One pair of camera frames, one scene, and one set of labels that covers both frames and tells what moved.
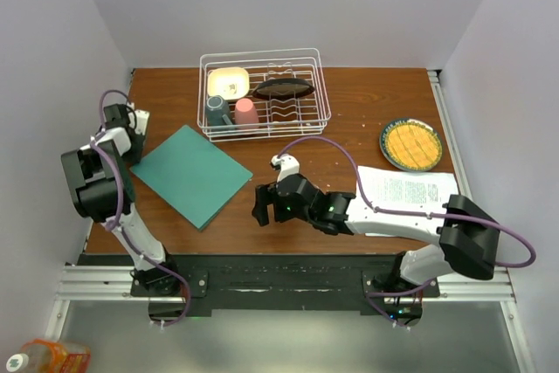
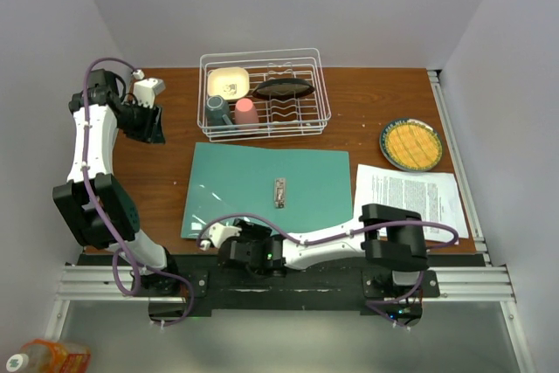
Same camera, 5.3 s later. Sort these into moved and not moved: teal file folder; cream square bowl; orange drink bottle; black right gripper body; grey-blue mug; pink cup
Moved: black right gripper body; teal file folder
Not moved: grey-blue mug; cream square bowl; pink cup; orange drink bottle
